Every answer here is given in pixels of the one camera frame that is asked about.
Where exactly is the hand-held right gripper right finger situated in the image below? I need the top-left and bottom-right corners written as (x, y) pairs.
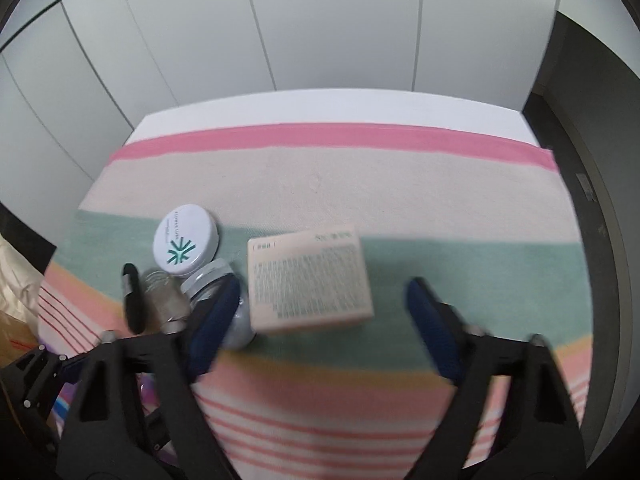
top-left (395, 277), bottom-right (586, 480)

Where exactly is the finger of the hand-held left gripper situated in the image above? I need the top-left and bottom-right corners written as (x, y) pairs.
top-left (121, 262), bottom-right (147, 335)

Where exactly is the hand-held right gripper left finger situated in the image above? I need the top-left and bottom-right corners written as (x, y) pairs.
top-left (55, 276), bottom-right (242, 480)

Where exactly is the clear glass bottle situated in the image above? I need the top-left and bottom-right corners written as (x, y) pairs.
top-left (142, 269), bottom-right (193, 334)

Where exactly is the brown cardboard box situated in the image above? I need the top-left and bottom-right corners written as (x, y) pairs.
top-left (0, 305), bottom-right (47, 368)

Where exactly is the white round compact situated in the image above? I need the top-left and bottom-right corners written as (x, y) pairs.
top-left (152, 204), bottom-right (221, 277)

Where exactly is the beige carton box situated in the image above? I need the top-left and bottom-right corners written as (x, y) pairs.
top-left (247, 225), bottom-right (375, 336)

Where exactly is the clear jar with striped lid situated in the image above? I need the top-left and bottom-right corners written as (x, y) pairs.
top-left (180, 257), bottom-right (258, 351)

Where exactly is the cream puffer jacket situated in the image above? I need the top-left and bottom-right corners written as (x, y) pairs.
top-left (0, 232), bottom-right (51, 322)

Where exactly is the dark glossy panel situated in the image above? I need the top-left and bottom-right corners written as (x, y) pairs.
top-left (0, 201), bottom-right (58, 262)

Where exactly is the striped colourful cloth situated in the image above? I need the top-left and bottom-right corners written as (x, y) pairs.
top-left (37, 122), bottom-right (593, 480)

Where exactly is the floor socket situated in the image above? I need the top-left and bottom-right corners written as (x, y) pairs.
top-left (575, 172), bottom-right (597, 204)

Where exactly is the white table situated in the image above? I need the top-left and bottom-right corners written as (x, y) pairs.
top-left (127, 87), bottom-right (543, 150)

